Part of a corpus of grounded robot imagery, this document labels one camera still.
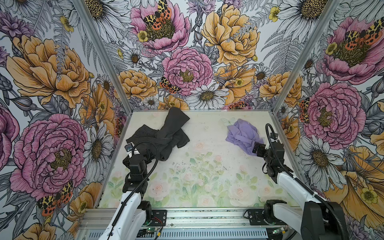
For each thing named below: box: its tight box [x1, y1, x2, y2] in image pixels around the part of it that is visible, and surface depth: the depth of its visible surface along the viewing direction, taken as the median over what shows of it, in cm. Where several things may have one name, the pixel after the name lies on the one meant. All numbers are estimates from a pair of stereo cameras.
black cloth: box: [126, 107, 190, 161], surface depth 104 cm
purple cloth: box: [225, 118, 265, 156], surface depth 103 cm
